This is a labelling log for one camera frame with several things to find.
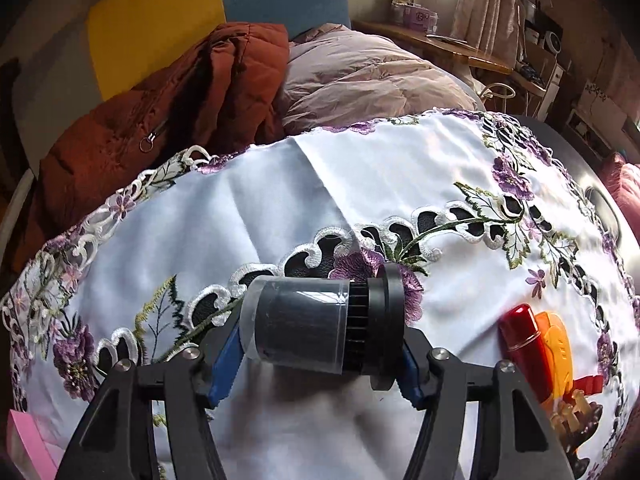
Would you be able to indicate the pink cardboard box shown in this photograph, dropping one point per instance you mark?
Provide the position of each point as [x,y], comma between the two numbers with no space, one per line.
[30,440]

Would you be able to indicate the beige patterned curtain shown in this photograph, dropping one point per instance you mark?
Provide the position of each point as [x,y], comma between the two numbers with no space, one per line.
[490,5]

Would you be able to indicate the red glossy case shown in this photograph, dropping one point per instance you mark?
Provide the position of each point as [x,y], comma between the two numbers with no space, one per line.
[520,330]

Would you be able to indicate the silver speaker radio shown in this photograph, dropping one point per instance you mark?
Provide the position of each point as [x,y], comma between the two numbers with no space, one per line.
[545,30]

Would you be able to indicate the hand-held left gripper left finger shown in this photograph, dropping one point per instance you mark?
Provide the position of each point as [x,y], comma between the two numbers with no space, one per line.
[227,367]

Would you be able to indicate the black cylindrical filter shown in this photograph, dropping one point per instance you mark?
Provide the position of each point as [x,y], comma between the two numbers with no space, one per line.
[300,325]

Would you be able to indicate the red plastic clip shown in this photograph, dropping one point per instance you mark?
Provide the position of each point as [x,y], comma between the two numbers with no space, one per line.
[587,385]

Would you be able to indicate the dark brown comb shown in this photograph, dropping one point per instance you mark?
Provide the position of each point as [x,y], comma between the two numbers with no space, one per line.
[575,425]

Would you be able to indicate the pale pink quilt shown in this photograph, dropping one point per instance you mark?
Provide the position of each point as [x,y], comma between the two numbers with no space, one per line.
[360,75]

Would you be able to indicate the white floral embroidered tablecloth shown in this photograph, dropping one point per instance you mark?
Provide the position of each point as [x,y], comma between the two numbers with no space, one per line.
[350,190]

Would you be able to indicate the pink cushion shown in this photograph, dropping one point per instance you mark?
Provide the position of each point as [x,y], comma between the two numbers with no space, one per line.
[625,190]

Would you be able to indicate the grey yellow blue headboard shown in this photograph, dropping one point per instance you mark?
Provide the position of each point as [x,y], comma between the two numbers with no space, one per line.
[150,15]

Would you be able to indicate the wooden side desk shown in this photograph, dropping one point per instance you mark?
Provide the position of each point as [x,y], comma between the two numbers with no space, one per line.
[440,45]

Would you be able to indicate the rust brown padded jacket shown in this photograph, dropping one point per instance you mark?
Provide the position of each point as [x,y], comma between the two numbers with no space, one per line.
[150,100]

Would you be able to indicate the purple gift box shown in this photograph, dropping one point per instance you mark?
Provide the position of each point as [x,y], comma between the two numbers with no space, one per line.
[415,15]

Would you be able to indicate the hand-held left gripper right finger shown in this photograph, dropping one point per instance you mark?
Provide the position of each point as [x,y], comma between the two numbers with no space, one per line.
[411,380]

